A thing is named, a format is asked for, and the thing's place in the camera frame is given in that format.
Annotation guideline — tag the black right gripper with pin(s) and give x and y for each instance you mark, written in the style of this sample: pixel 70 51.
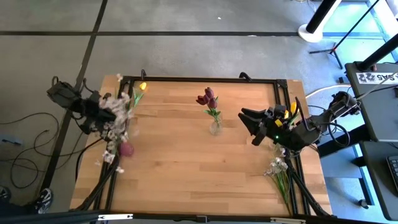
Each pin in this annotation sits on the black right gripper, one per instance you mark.
pixel 270 127

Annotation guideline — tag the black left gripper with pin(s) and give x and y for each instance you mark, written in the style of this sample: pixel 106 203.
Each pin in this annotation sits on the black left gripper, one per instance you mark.
pixel 107 115

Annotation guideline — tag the white flower sprig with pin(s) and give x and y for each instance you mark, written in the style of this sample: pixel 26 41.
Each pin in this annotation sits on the white flower sprig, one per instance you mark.
pixel 277 165
pixel 119 107
pixel 109 157

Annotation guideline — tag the pink artificial tulip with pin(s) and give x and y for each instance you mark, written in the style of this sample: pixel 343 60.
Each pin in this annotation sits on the pink artificial tulip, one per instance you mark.
pixel 209 92

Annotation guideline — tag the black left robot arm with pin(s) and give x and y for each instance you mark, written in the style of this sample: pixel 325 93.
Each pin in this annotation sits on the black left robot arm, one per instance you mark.
pixel 84 107

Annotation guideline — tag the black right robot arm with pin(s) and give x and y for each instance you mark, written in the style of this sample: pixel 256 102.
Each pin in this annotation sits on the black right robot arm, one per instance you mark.
pixel 314 130

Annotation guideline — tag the purple glass vase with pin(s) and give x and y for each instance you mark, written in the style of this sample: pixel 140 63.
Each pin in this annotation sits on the purple glass vase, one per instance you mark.
pixel 126 149

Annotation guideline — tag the clear glass vase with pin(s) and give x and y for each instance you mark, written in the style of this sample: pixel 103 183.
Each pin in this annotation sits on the clear glass vase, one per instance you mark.
pixel 215 128

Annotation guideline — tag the black pole with white base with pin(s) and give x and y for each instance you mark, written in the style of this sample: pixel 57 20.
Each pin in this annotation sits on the black pole with white base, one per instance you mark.
pixel 311 34

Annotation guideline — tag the person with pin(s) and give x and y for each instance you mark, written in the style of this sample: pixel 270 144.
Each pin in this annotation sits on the person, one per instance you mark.
pixel 45 199

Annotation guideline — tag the thin black tripod stand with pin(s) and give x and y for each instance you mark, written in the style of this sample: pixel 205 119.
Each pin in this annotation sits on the thin black tripod stand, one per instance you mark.
pixel 334 49

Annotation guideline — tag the black cart with label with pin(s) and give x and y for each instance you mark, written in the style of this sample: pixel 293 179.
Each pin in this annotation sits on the black cart with label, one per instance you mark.
pixel 379 109

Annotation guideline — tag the grey desk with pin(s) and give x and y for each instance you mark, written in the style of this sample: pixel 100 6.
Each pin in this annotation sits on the grey desk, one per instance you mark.
pixel 379 174

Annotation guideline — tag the thick black pole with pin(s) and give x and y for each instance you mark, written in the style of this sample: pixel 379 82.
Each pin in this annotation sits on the thick black pole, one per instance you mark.
pixel 377 53

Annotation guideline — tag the black keyboard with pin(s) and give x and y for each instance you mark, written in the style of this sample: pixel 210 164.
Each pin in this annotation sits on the black keyboard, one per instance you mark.
pixel 393 174

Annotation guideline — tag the black aluminium rig frame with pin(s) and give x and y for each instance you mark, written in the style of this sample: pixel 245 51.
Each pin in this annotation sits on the black aluminium rig frame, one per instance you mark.
pixel 202 80

